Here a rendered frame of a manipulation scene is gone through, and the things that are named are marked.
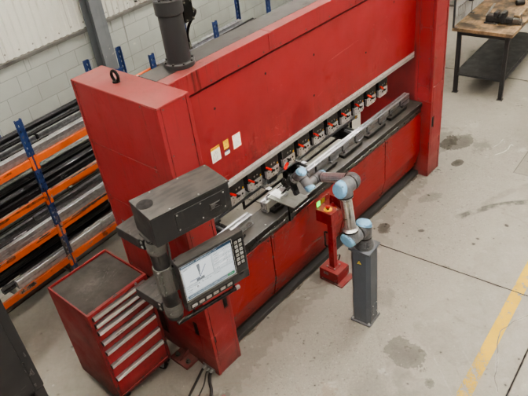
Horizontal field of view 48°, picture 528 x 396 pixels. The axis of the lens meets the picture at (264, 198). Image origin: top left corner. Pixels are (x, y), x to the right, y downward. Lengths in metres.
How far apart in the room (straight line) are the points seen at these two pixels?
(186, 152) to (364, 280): 1.84
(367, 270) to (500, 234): 1.80
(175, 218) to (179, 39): 1.17
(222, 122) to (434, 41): 2.63
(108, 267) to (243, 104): 1.51
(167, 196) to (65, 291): 1.42
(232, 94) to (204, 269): 1.28
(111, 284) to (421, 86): 3.63
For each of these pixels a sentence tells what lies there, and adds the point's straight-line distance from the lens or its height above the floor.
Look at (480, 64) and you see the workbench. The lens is 8.64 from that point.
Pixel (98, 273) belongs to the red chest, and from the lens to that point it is 4.39.
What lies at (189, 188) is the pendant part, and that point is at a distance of 3.23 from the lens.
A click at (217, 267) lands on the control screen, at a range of 3.46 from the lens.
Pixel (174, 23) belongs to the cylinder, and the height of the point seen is 2.58.
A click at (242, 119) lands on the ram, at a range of 4.18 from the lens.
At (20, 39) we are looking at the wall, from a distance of 7.97.
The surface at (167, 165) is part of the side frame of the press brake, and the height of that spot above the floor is 1.93.
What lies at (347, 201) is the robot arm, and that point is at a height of 1.27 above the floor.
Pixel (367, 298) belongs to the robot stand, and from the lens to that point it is 4.77.
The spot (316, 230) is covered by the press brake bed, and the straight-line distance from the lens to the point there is 5.21.
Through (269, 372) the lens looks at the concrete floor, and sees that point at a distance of 4.73.
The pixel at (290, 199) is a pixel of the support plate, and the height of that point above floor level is 1.00.
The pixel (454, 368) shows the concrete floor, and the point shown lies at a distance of 4.78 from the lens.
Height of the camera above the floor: 3.70
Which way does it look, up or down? 35 degrees down
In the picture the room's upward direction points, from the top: 8 degrees counter-clockwise
